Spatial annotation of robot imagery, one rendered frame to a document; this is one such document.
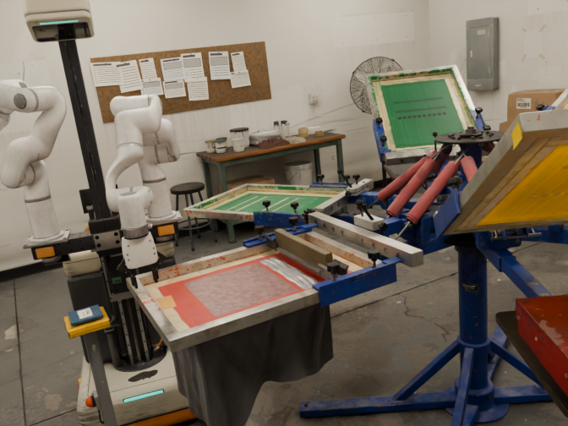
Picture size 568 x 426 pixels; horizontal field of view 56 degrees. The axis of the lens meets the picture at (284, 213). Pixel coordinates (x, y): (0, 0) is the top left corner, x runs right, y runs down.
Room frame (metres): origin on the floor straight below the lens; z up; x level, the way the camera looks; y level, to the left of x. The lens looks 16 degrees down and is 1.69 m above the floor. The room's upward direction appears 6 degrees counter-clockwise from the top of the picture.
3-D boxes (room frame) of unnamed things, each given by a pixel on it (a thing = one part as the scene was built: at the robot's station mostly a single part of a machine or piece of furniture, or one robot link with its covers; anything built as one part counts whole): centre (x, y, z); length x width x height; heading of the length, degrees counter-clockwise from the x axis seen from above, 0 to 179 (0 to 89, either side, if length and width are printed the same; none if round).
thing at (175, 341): (1.76, 0.13, 0.97); 0.79 x 0.58 x 0.04; 116
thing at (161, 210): (2.13, 0.51, 1.21); 0.16 x 0.13 x 0.15; 15
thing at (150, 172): (2.12, 0.50, 1.37); 0.13 x 0.10 x 0.16; 94
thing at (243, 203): (2.73, -0.07, 1.05); 1.08 x 0.61 x 0.23; 56
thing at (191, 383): (1.63, 0.39, 0.74); 0.45 x 0.03 x 0.43; 26
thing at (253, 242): (2.12, 0.04, 0.98); 0.30 x 0.05 x 0.07; 116
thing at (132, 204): (1.64, 0.46, 1.31); 0.15 x 0.10 x 0.11; 4
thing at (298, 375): (1.55, 0.09, 0.74); 0.46 x 0.04 x 0.42; 116
